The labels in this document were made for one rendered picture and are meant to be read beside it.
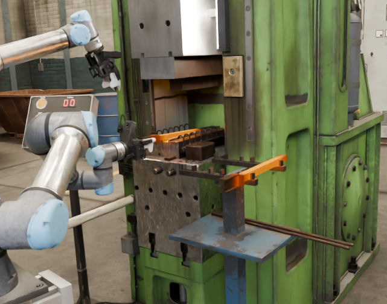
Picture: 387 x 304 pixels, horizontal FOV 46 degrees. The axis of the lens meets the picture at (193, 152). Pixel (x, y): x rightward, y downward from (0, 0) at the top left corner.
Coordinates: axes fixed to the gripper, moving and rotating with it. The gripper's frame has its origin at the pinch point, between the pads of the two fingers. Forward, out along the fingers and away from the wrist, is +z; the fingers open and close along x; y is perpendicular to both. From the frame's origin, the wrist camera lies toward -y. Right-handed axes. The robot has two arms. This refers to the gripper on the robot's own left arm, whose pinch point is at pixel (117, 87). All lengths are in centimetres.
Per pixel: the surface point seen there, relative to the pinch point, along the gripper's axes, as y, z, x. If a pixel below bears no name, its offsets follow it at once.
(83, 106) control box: -0.9, 11.3, -30.8
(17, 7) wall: -529, 101, -829
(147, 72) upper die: -14.4, 1.2, 6.4
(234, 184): 35, 15, 73
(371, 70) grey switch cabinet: -473, 260, -38
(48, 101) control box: 3.7, 5.8, -48.6
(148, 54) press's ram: -18.0, -5.9, 7.9
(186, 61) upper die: -23.9, 1.7, 22.0
